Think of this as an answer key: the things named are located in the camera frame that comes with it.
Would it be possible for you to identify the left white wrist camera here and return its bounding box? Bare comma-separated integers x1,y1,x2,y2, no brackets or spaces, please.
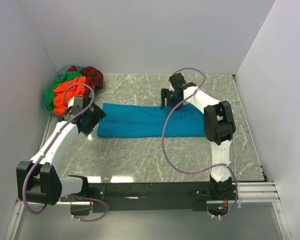
67,97,75,108

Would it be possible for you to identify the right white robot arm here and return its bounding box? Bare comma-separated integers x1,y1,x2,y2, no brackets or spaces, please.
160,72,236,192

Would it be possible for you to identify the teal laundry basket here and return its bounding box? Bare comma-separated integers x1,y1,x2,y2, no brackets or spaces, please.
43,65,95,118

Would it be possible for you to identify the dark red t shirt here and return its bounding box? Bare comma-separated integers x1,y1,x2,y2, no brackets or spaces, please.
79,66,104,89

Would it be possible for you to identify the black base beam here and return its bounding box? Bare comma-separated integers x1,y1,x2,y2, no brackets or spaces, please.
61,181,238,211

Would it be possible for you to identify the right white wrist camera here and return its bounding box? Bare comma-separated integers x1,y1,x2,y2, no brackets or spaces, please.
168,84,175,92

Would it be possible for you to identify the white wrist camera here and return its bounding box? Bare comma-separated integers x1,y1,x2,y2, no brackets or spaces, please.
67,97,75,108
168,84,175,92

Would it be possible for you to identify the green t shirt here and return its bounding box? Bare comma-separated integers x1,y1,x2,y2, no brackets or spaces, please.
43,71,83,112

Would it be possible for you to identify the blue t shirt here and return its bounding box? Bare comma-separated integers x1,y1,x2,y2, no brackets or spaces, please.
97,103,206,138

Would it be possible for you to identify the aluminium rail frame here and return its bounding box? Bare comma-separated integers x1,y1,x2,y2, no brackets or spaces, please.
27,181,281,206

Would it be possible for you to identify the orange t shirt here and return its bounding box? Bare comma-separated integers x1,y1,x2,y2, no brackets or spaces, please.
52,76,94,116

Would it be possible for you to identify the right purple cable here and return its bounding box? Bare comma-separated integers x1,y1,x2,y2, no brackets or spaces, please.
162,67,239,219

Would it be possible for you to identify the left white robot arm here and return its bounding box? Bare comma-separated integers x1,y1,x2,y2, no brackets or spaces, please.
16,96,106,205

